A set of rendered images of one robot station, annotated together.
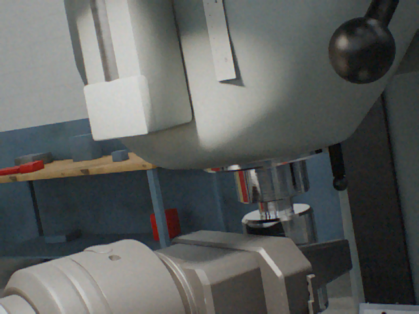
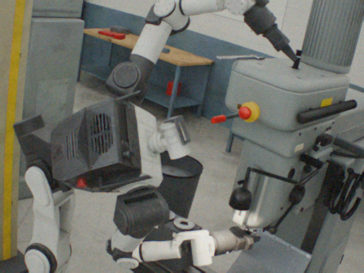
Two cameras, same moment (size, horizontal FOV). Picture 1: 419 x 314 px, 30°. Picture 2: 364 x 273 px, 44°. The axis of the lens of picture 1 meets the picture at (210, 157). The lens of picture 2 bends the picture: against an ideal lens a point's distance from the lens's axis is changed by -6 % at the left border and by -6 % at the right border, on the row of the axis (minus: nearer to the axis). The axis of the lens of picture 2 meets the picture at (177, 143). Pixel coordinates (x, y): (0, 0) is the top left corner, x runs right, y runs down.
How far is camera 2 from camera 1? 1.34 m
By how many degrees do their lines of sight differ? 15
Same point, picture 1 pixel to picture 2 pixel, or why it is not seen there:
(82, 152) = not seen: hidden behind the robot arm
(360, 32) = (273, 229)
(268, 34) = (262, 218)
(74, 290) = (222, 240)
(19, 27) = not seen: outside the picture
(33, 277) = (217, 236)
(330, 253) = (257, 238)
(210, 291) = (238, 243)
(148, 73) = (244, 217)
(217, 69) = (253, 218)
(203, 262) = (238, 238)
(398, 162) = not seen: hidden behind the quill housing
